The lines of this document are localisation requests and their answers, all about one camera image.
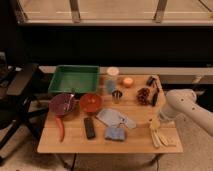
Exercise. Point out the purple bowl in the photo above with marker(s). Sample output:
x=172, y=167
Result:
x=58, y=103

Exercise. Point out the red bowl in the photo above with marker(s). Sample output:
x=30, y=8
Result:
x=90, y=103

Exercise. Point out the metal spoon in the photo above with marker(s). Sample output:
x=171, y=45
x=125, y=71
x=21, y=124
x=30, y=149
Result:
x=72, y=94

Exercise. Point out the wooden folding table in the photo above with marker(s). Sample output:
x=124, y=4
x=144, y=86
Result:
x=138, y=140

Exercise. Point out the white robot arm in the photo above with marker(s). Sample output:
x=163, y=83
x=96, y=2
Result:
x=179, y=101

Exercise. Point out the blue sponge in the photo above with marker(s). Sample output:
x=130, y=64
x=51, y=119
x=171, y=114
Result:
x=113, y=133

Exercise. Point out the small orange fruit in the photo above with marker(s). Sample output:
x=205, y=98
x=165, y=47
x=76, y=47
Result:
x=127, y=82

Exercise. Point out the black office chair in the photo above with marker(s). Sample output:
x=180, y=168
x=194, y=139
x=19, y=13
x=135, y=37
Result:
x=16, y=96

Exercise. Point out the green plastic tray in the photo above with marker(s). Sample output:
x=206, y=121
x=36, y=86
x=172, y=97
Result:
x=81, y=78

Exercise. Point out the clear jar white lid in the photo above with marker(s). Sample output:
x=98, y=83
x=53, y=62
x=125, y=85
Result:
x=111, y=79

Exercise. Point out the black remote control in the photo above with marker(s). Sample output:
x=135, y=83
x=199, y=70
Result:
x=89, y=128

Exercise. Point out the yellow banana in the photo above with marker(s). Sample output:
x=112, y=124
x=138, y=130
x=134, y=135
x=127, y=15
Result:
x=160, y=139

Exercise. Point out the small dark toy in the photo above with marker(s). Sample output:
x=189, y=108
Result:
x=151, y=80

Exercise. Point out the small metal cup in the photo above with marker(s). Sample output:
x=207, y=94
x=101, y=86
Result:
x=116, y=95

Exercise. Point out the red chili pepper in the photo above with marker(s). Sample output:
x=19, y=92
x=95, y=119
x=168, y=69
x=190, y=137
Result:
x=60, y=125

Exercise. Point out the black marker pen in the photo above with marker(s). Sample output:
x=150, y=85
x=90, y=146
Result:
x=155, y=97

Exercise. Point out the brown pine cone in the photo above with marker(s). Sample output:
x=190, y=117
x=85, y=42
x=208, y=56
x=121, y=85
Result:
x=143, y=95

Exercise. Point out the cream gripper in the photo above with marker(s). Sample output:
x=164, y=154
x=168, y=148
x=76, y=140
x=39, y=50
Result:
x=154, y=125

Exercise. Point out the light blue cloth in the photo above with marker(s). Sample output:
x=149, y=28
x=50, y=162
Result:
x=113, y=118

